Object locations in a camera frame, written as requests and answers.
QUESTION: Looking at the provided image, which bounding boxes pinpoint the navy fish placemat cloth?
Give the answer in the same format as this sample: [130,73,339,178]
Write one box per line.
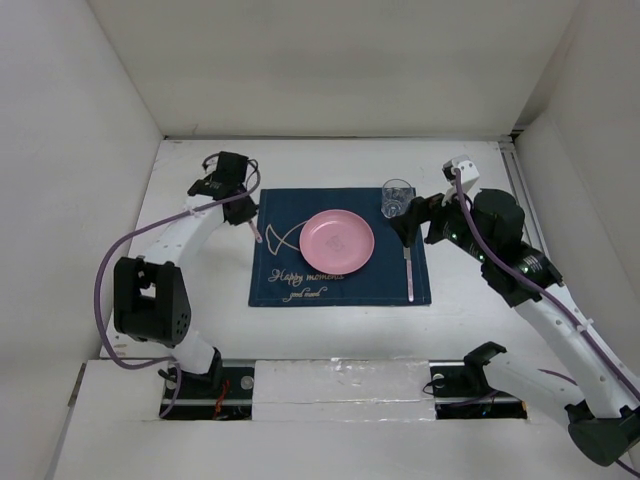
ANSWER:
[248,187,432,307]

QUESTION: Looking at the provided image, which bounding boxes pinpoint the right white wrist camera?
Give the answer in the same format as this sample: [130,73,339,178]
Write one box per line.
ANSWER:
[442,155,480,200]

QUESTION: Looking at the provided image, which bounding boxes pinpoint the clear drinking glass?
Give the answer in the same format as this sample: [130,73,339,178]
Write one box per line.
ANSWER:
[381,179,415,219]

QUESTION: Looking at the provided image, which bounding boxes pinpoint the pink handled knife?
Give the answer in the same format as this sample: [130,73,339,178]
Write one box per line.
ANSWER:
[403,247,415,303]

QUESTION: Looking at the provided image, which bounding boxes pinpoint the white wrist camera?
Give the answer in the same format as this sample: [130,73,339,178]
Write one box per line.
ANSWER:
[202,153,219,175]
[442,155,480,200]

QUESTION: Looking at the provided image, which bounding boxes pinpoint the pink plastic plate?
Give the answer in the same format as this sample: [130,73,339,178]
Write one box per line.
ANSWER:
[299,209,375,275]

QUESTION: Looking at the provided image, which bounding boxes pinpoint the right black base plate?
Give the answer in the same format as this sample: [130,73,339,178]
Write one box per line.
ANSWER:
[422,362,528,420]

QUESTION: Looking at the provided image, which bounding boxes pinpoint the pink handled fork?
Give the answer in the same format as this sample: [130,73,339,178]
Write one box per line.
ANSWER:
[248,221,263,243]

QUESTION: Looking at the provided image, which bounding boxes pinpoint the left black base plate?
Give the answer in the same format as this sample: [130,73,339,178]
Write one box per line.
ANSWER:
[159,361,256,421]

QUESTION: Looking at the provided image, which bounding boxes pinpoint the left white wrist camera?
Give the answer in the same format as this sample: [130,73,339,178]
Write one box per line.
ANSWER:
[202,153,219,175]

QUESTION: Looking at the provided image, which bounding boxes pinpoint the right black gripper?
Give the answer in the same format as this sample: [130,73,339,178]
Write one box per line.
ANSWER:
[387,181,493,263]

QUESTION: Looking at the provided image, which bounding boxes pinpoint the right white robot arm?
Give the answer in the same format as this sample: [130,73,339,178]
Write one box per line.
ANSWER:
[390,189,639,467]

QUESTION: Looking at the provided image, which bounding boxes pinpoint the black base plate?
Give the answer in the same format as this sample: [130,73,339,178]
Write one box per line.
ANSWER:
[159,361,256,421]
[422,362,528,420]

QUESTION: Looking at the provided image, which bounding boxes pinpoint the aluminium rail right wall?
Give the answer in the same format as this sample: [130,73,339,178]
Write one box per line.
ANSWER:
[498,135,548,254]

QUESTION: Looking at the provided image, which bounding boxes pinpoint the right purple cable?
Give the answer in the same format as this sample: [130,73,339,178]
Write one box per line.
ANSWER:
[449,167,640,476]

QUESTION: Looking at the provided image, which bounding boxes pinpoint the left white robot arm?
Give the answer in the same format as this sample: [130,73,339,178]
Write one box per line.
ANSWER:
[113,151,260,397]

